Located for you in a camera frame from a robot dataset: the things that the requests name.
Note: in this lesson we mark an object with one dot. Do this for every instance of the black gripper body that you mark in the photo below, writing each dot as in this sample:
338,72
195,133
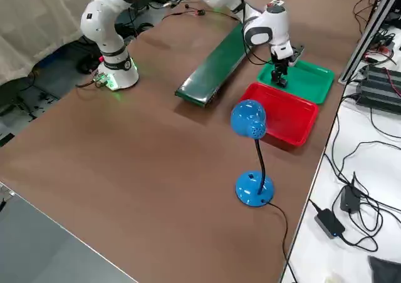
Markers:
281,62

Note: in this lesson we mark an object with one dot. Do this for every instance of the green-capped push-button part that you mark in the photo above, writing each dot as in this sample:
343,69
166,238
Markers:
282,83

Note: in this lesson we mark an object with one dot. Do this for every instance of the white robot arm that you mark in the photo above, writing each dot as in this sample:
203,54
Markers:
100,23

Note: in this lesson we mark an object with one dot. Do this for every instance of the green belt conveyor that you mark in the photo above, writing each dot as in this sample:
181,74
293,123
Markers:
213,70

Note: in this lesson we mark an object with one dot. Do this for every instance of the large green plastic tray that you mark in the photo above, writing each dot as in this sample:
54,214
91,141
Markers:
310,79

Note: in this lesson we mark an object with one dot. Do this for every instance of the red plastic tray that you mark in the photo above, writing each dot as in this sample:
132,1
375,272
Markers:
282,120

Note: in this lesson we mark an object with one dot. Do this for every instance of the blue desk lamp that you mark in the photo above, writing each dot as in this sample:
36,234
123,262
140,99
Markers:
249,118

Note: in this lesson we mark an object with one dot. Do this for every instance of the small black power module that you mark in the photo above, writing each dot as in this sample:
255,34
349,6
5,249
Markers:
200,12

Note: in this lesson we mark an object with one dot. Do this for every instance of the black finned power supply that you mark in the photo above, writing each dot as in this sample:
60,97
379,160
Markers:
380,89

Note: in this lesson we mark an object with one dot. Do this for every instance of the black power adapter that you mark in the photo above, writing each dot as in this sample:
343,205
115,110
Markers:
351,198
329,222

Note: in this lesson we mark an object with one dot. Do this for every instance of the grey cloth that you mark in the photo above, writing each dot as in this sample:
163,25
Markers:
387,270

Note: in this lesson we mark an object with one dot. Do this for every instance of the beige curtain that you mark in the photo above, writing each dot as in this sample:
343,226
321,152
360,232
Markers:
31,29

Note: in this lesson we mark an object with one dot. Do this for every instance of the aluminium frame post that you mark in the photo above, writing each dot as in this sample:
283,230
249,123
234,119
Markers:
368,29

